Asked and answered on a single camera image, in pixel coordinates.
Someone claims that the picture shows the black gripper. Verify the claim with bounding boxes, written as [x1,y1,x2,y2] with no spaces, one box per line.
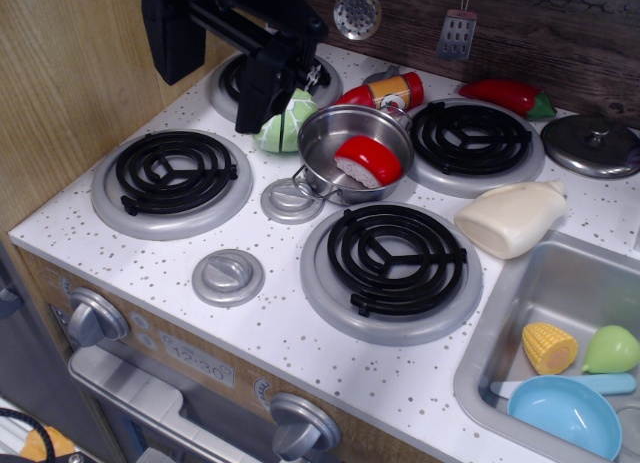
[235,0,328,134]

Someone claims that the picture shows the red and white toy sushi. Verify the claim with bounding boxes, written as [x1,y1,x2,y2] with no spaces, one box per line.
[334,135,402,189]

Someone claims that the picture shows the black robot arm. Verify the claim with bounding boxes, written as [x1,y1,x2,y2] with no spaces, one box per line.
[141,0,328,134]

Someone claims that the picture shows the small steel pan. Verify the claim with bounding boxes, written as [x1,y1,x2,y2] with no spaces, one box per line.
[292,104,414,205]

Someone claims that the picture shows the back left black burner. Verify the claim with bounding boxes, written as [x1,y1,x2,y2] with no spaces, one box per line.
[208,54,342,123]

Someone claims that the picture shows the black burner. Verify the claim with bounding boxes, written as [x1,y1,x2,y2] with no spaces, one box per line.
[409,98,545,199]
[208,54,342,123]
[91,130,253,241]
[300,203,483,347]

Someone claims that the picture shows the green toy cabbage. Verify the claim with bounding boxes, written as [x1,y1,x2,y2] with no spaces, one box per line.
[253,89,318,153]

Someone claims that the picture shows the hanging steel skimmer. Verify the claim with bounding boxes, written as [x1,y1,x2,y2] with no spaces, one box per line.
[333,0,382,41]

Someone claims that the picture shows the upper grey stove-top knob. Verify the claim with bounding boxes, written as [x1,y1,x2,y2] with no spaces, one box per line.
[260,178,324,225]

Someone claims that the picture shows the grey stove-top knob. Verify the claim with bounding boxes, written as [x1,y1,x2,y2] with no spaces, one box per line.
[191,249,265,308]
[260,178,324,225]

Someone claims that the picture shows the red toy ketchup bottle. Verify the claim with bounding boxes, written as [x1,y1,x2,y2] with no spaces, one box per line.
[336,72,424,110]

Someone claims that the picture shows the front left black burner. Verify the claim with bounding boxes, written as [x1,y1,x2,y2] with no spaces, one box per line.
[91,130,253,241]

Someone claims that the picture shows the hanging steel spatula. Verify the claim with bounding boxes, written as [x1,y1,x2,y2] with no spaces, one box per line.
[436,0,477,61]

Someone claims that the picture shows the lower grey stove-top knob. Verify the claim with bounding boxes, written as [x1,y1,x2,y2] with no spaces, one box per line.
[191,249,265,308]

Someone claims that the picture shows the back right black burner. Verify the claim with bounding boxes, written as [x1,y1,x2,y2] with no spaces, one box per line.
[409,98,545,199]

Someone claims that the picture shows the front right black burner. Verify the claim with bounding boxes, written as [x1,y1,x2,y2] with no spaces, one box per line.
[300,203,483,347]

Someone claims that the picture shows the red toy chili pepper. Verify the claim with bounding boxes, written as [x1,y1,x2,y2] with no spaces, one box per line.
[458,79,556,121]

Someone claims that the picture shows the cream toy mayonnaise bottle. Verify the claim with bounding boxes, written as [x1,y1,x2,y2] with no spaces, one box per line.
[454,180,567,259]

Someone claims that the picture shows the left grey oven knob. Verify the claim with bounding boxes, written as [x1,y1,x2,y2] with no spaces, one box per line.
[67,287,130,347]

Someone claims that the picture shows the grey oven knob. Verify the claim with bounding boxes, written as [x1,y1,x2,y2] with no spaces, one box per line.
[270,392,342,462]
[67,287,130,347]

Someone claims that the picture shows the steel pot lid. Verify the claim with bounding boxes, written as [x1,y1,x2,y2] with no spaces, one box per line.
[541,115,639,179]

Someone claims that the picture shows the right grey oven knob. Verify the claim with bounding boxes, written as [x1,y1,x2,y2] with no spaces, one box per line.
[270,392,342,462]

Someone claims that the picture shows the steel sink basin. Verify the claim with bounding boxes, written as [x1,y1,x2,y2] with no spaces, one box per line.
[454,231,639,462]

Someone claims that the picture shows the yellow toy corn cob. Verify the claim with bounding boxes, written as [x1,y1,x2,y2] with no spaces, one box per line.
[521,322,579,375]

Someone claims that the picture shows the yellow toy item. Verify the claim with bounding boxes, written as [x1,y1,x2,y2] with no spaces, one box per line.
[19,426,75,462]

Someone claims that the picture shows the green toy pear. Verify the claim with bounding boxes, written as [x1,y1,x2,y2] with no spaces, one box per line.
[581,325,639,374]

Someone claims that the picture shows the light blue toy ladle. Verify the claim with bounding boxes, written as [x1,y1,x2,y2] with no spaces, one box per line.
[490,373,637,461]

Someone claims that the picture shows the grey oven door handle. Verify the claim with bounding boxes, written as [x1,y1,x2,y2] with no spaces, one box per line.
[68,347,255,462]

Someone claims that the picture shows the black cable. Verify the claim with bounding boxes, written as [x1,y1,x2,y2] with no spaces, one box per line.
[0,407,56,462]

